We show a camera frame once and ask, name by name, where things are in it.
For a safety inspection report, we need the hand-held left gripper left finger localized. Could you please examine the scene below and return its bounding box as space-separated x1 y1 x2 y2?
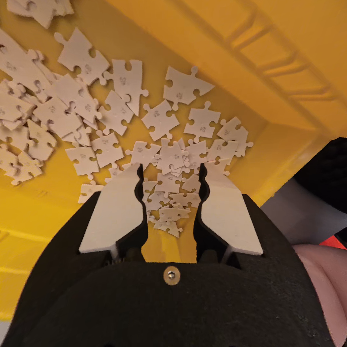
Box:
79 164 149 262

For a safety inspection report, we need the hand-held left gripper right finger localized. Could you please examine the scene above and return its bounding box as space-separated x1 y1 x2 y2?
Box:
194 163 264 263

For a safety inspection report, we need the pile of puzzle pieces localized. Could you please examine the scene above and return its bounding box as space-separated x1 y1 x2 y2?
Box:
0 0 254 239

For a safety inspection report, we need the yellow plastic bin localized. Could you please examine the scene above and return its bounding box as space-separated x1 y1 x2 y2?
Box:
0 0 347 320

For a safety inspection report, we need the black quilted pad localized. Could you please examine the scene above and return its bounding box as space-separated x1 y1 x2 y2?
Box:
293 137 347 217

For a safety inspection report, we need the red plastic object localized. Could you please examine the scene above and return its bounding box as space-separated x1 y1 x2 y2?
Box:
320 233 347 251

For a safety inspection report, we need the person's leg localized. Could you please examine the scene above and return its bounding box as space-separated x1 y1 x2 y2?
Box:
292 244 347 347

